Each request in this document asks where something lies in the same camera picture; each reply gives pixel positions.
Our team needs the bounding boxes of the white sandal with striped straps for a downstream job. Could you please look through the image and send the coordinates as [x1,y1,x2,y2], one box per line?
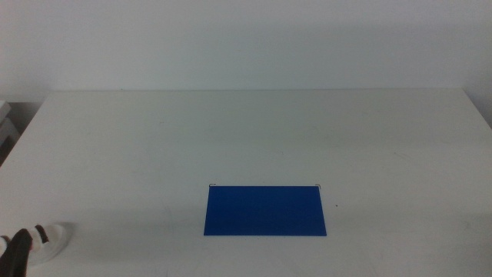
[0,222,75,267]

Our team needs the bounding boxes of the blue rectangular mat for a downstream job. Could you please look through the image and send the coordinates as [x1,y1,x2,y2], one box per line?
[203,185,327,237]

